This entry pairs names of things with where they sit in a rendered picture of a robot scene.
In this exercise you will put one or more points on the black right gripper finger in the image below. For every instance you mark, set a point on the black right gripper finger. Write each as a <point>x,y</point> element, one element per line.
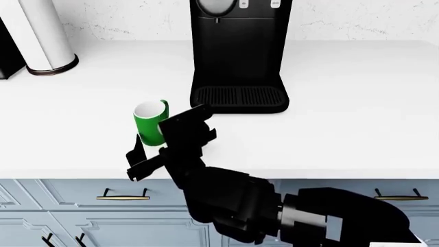
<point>183,123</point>
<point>136,153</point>

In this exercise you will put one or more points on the green mug white inside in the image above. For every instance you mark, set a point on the green mug white inside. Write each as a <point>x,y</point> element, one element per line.
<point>148,126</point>

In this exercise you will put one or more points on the black coffee machine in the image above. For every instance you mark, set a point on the black coffee machine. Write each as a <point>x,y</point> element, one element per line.
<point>236,51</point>

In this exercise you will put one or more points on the grey-blue drawer front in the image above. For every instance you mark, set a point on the grey-blue drawer front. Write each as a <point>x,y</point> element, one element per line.
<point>394,193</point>
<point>103,191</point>

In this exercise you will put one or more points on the grey-blue cabinet door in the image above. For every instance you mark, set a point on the grey-blue cabinet door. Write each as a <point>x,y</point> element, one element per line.
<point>137,229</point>
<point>24,229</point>

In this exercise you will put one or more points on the white paper towel roll holder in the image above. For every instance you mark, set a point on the white paper towel roll holder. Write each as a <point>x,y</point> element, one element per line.
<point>44,38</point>

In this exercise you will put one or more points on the black box appliance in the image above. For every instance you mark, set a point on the black box appliance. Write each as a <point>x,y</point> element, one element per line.
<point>7,54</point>

